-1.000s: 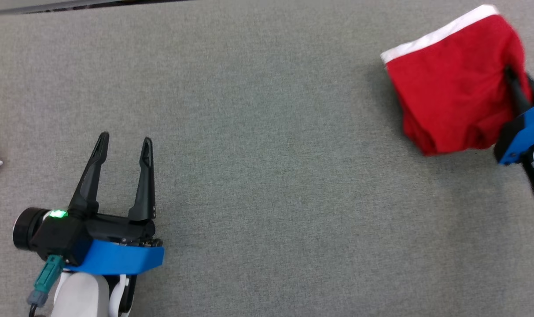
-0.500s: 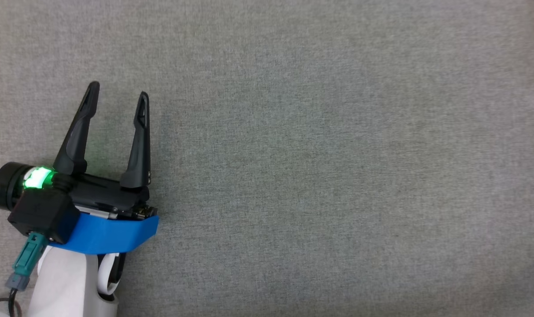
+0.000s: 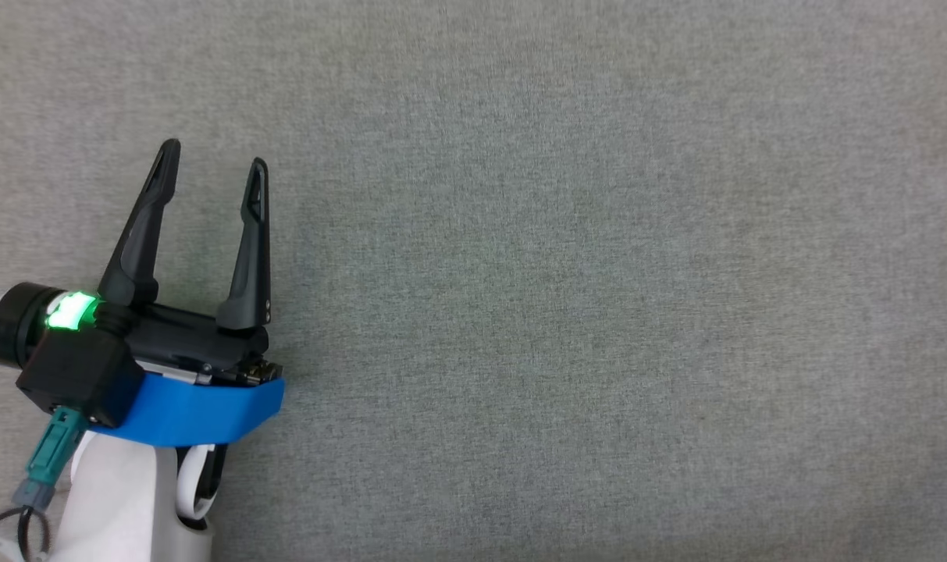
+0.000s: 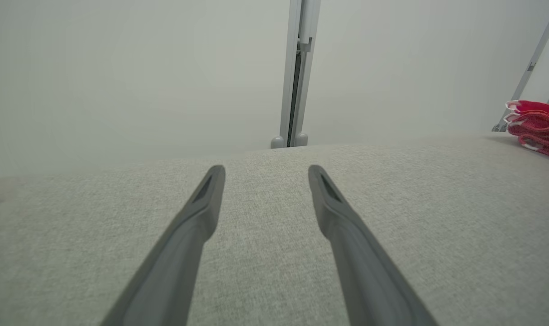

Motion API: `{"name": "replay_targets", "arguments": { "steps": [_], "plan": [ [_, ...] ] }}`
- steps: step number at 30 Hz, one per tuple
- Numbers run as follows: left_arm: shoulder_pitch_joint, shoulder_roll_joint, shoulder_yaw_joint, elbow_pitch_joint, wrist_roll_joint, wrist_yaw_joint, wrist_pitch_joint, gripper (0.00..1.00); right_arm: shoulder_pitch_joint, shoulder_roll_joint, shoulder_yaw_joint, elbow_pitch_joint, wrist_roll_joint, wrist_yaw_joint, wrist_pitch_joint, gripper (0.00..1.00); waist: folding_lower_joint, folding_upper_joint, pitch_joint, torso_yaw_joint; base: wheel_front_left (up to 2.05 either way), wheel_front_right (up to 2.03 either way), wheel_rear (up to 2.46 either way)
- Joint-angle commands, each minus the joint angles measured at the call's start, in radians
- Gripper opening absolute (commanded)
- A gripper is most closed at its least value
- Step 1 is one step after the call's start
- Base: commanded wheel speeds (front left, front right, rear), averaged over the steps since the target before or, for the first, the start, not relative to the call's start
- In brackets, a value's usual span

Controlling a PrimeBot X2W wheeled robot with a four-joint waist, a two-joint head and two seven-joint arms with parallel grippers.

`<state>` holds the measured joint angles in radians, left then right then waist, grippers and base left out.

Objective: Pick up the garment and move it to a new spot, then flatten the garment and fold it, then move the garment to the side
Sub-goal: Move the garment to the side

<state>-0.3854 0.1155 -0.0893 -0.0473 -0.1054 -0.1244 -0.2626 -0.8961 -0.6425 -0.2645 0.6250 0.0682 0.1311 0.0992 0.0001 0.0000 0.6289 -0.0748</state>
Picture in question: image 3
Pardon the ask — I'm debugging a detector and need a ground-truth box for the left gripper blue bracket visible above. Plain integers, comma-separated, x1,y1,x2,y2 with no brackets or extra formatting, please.
91,139,287,447

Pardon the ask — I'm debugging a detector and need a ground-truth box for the teal left cable connector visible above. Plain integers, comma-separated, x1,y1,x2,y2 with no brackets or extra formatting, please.
0,406,90,562

